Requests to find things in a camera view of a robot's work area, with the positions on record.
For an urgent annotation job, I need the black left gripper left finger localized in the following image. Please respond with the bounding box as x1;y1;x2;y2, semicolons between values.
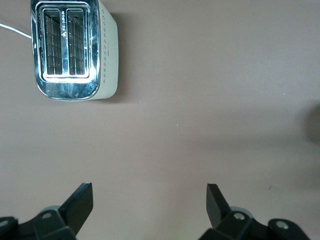
0;182;94;240

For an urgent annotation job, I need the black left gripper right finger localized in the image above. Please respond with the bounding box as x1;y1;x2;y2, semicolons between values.
198;183;312;240

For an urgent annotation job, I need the brown table mat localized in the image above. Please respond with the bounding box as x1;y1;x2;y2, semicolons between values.
0;0;320;240

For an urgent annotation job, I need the beige chrome two-slot toaster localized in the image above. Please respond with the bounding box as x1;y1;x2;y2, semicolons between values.
30;0;119;102

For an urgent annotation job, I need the white toaster power cable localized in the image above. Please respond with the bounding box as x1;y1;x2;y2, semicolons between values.
0;22;33;40

